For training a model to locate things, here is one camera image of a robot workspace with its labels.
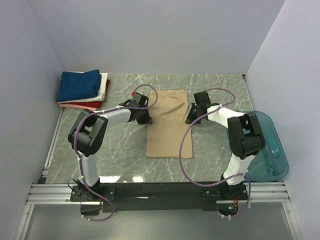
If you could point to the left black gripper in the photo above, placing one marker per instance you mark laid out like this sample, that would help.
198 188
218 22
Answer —
146 120

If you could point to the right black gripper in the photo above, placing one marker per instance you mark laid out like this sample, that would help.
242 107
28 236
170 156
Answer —
189 118

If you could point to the beige t shirt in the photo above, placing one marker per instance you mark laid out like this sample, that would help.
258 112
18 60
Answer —
168 115

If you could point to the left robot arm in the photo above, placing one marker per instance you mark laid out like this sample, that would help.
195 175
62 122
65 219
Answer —
88 132

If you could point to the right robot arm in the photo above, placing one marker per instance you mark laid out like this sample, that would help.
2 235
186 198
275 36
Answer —
245 137

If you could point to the folded pink t shirt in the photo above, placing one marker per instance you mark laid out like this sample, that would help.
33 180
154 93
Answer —
75 106

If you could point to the folded blue t shirt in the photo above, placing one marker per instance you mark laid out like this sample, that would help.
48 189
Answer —
77 86

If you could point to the teal plastic bin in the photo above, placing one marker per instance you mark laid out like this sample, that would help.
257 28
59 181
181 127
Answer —
271 163

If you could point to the black base beam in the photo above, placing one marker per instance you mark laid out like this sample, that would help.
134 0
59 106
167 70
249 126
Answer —
154 196

